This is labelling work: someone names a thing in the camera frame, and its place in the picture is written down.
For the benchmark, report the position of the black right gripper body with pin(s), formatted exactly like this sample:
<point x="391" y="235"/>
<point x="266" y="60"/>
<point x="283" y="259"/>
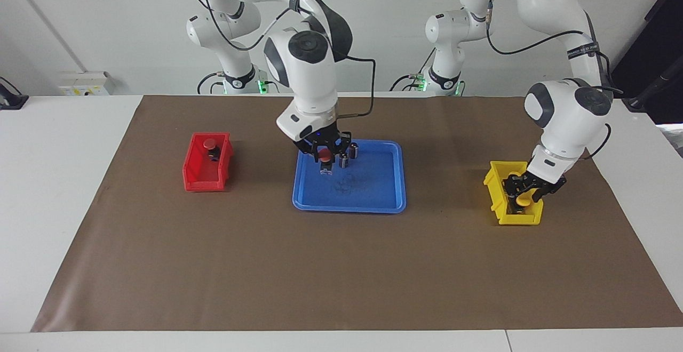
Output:
<point x="328" y="137"/>

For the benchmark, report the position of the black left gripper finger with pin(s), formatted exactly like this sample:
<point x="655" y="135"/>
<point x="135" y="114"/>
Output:
<point x="513" y="191"/>
<point x="538" y="194"/>

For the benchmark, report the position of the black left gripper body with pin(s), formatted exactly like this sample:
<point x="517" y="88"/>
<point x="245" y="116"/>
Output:
<point x="541" y="181"/>

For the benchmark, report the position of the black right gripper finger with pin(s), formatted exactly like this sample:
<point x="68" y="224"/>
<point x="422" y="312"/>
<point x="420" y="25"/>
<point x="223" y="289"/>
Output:
<point x="336" y="156"/>
<point x="315" y="156"/>

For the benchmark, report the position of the red push button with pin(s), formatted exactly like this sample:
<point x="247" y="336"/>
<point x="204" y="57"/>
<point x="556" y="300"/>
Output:
<point x="325" y="155"/>
<point x="211" y="143"/>

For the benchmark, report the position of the yellow push button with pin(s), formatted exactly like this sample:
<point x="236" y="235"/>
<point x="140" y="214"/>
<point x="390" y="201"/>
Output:
<point x="524" y="201"/>

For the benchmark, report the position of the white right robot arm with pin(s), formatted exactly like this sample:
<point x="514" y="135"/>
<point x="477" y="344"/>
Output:
<point x="309" y="74"/>

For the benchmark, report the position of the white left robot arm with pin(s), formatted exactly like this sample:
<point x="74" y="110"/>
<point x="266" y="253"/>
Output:
<point x="565" y="117"/>

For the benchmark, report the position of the blue plastic tray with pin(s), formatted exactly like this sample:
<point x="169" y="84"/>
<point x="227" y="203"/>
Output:
<point x="373" y="192"/>

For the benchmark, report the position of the black cylinder knob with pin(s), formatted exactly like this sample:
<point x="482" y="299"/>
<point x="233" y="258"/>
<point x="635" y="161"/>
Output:
<point x="354" y="151"/>
<point x="344" y="161"/>

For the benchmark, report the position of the yellow plastic bin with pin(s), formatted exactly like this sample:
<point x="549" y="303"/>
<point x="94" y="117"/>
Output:
<point x="520" y="220"/>

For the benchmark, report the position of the red plastic bin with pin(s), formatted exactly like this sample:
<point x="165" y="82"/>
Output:
<point x="198" y="184"/>

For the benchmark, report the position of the brown paper table mat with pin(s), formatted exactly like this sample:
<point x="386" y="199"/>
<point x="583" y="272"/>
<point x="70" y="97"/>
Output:
<point x="267" y="266"/>

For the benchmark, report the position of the black stand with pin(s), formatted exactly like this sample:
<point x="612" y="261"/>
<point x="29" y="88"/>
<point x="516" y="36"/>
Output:
<point x="637" y="103"/>

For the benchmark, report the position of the black panel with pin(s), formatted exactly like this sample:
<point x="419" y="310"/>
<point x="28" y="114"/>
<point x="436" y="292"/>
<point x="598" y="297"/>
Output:
<point x="661" y="48"/>

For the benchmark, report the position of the black clamp on table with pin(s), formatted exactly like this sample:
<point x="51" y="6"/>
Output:
<point x="10" y="101"/>

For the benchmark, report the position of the white wall socket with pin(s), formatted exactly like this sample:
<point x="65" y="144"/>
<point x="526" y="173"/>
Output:
<point x="85" y="82"/>

